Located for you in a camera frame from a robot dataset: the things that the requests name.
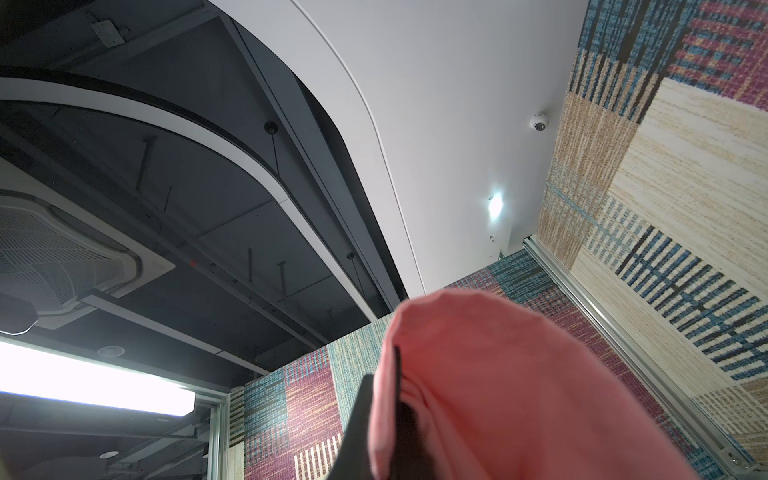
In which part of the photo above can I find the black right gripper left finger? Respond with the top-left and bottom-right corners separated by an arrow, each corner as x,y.
327,374 -> 374,480

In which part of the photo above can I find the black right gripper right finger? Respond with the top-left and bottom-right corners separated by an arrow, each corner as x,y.
390,346 -> 436,480

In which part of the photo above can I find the pink hooded zip jacket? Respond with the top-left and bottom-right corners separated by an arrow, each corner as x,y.
367,289 -> 695,479

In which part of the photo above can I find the fluorescent ceiling light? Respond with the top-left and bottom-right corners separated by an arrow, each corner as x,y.
1,340 -> 196,417

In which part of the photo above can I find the ceiling air conditioner unit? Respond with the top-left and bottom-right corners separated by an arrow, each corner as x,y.
1,161 -> 175,335

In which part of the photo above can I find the aluminium frame bar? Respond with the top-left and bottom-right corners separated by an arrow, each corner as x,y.
523,235 -> 767,479

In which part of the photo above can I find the white dome security camera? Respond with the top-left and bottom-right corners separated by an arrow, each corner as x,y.
529,112 -> 549,132

